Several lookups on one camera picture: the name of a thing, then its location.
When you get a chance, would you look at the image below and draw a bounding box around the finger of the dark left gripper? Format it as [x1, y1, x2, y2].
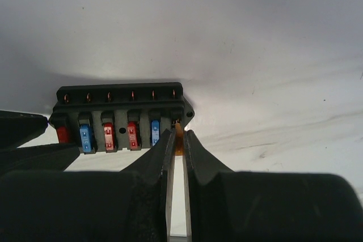
[1, 143, 80, 175]
[1, 111, 48, 149]

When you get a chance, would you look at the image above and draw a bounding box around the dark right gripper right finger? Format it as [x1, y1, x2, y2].
[183, 131, 362, 241]

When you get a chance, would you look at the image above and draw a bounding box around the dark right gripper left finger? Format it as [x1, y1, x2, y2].
[1, 130, 176, 241]

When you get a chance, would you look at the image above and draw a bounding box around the red blade fuse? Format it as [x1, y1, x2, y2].
[56, 126, 71, 143]
[127, 121, 141, 150]
[103, 122, 117, 152]

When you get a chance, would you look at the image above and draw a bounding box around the small orange blade fuse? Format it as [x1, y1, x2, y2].
[175, 122, 184, 156]

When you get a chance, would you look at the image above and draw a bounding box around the blue blade fuse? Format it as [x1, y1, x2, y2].
[79, 124, 93, 153]
[150, 120, 160, 146]

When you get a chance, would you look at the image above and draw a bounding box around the black fuse box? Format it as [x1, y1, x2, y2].
[49, 82, 195, 154]

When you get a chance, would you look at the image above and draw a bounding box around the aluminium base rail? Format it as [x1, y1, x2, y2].
[169, 235, 188, 242]

